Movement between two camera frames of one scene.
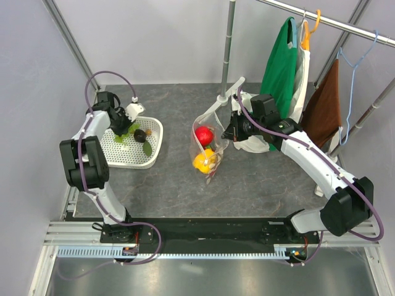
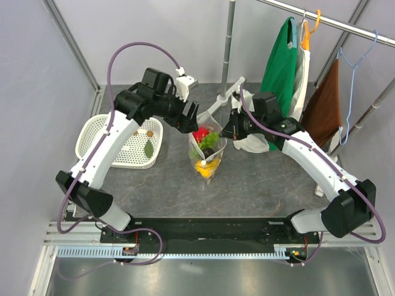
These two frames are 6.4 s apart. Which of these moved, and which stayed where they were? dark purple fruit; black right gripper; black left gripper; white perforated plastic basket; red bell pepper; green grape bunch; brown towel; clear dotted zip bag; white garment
Moved: green grape bunch; dark purple fruit; black left gripper
Stayed: clear dotted zip bag; white garment; red bell pepper; brown towel; white perforated plastic basket; black right gripper
